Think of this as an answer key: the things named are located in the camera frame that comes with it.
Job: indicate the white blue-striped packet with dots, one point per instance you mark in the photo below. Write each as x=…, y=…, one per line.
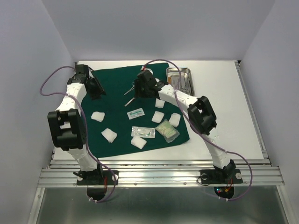
x=135, y=113

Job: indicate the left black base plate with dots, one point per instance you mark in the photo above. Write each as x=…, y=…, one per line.
x=96, y=178

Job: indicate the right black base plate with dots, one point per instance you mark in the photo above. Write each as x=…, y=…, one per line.
x=213, y=176

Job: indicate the clear bag of swabs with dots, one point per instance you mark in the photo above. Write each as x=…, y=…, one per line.
x=167, y=131

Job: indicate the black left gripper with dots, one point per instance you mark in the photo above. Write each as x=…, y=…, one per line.
x=99, y=91

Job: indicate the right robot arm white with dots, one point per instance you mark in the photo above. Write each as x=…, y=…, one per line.
x=200, y=115

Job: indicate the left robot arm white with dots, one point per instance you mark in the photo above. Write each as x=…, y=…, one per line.
x=68, y=123

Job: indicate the green surgical drape cloth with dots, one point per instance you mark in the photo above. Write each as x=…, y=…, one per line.
x=116, y=82

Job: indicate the clear suture packet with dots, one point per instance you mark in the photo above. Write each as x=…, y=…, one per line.
x=143, y=132

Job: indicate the white gauze pad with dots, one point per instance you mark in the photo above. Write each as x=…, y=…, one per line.
x=157, y=117
x=138, y=142
x=175, y=119
x=109, y=135
x=98, y=116
x=159, y=103

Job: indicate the steel hemostat forceps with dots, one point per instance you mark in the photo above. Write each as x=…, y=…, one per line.
x=132, y=88

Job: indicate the aluminium frame rail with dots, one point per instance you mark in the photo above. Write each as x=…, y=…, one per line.
x=175, y=173

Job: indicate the white gauze pad bottom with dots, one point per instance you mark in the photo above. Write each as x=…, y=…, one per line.
x=138, y=142

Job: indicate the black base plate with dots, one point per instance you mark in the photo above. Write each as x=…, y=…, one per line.
x=96, y=178
x=213, y=176

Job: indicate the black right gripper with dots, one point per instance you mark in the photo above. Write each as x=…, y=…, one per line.
x=138, y=92

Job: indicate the stainless steel tray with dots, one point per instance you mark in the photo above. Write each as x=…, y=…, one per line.
x=185, y=77

